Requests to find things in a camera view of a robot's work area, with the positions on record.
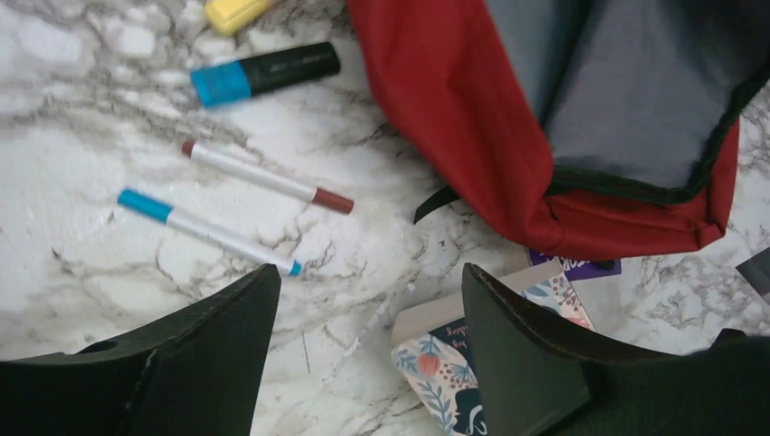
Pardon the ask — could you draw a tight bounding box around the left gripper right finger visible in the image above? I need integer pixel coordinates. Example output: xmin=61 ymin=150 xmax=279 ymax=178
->
xmin=461 ymin=263 xmax=769 ymax=435

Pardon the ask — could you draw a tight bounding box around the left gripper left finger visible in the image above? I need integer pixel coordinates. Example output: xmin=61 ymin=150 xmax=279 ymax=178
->
xmin=1 ymin=265 xmax=281 ymax=435

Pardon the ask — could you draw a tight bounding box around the Little Women floral book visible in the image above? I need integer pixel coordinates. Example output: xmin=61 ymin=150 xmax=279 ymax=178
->
xmin=390 ymin=260 xmax=594 ymax=435

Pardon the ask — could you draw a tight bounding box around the purple Treehouse book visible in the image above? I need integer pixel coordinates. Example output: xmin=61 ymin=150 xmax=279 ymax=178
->
xmin=528 ymin=249 xmax=622 ymax=281

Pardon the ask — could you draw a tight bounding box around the red student backpack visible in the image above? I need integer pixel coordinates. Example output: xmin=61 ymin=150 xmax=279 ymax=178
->
xmin=348 ymin=1 xmax=769 ymax=261

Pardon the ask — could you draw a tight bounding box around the blue capped white pen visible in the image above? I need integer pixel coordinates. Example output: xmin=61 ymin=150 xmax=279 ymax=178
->
xmin=117 ymin=188 xmax=302 ymax=276

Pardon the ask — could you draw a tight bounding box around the red capped white pen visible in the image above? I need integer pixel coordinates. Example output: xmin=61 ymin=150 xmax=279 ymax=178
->
xmin=181 ymin=141 xmax=354 ymax=214

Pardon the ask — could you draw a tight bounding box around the blue black highlighter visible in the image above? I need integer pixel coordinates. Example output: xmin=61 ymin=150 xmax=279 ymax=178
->
xmin=190 ymin=42 xmax=341 ymax=108

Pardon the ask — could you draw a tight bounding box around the yellow pink highlighter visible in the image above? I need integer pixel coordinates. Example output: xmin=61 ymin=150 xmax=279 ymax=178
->
xmin=203 ymin=0 xmax=277 ymax=36

